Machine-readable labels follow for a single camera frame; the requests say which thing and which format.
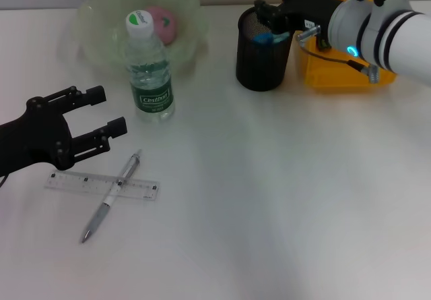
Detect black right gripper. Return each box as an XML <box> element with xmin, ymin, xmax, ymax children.
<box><xmin>253</xmin><ymin>0</ymin><xmax>343</xmax><ymax>50</ymax></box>

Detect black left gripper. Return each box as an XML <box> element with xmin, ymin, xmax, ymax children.
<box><xmin>0</xmin><ymin>84</ymin><xmax>129</xmax><ymax>177</ymax></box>

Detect blue turquoise scissors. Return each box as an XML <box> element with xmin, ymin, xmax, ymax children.
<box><xmin>253</xmin><ymin>31</ymin><xmax>290</xmax><ymax>45</ymax></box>

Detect clear plastic ruler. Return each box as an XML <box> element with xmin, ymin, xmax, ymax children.
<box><xmin>43</xmin><ymin>169</ymin><xmax>160</xmax><ymax>202</ymax></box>

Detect clear water bottle green label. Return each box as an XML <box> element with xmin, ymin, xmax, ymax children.
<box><xmin>125</xmin><ymin>9</ymin><xmax>176</xmax><ymax>123</ymax></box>

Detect silver white pen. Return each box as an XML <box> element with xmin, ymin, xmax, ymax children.
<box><xmin>78</xmin><ymin>149</ymin><xmax>142</xmax><ymax>245</ymax></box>

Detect black mesh pen cup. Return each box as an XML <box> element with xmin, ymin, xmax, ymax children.
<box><xmin>235</xmin><ymin>5</ymin><xmax>297</xmax><ymax>93</ymax></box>

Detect green glass fruit plate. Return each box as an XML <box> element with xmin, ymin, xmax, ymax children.
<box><xmin>59</xmin><ymin>0</ymin><xmax>212</xmax><ymax>77</ymax></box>

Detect yellow plastic storage bin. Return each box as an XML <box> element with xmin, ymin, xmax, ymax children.
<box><xmin>291</xmin><ymin>0</ymin><xmax>398</xmax><ymax>94</ymax></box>

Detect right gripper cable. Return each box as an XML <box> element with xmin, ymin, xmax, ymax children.
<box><xmin>296</xmin><ymin>24</ymin><xmax>381</xmax><ymax>84</ymax></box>

